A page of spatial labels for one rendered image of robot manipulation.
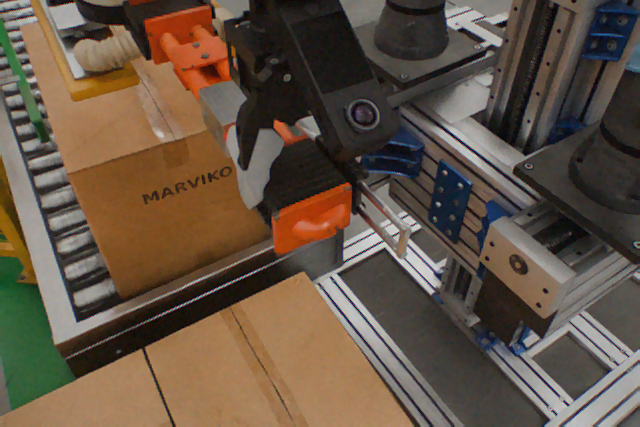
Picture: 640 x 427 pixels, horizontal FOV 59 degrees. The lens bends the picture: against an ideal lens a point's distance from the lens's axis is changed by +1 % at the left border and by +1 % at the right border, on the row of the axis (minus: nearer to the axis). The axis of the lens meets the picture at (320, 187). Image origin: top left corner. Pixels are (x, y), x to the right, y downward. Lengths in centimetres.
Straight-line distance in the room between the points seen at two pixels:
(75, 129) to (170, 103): 19
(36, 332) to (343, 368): 119
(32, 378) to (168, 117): 111
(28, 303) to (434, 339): 136
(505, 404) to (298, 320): 63
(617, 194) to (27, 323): 181
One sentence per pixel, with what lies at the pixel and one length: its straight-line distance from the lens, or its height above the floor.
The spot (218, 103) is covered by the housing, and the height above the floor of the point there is 129.
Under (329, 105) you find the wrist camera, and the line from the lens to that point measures 36.
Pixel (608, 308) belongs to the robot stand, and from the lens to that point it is 190.
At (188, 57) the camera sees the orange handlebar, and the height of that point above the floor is 129.
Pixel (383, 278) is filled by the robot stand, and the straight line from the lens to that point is 177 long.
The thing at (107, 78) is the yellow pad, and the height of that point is 117.
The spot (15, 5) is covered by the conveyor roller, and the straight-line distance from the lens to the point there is 275.
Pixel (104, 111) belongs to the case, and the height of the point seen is 95.
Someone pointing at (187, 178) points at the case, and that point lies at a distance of 117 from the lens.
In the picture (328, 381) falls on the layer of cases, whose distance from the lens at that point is 121.
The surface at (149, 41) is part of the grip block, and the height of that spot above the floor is 128.
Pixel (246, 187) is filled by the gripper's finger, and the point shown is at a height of 131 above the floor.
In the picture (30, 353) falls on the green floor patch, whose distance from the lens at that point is 208.
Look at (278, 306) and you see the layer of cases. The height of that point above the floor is 54.
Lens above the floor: 163
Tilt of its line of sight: 44 degrees down
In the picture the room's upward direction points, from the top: straight up
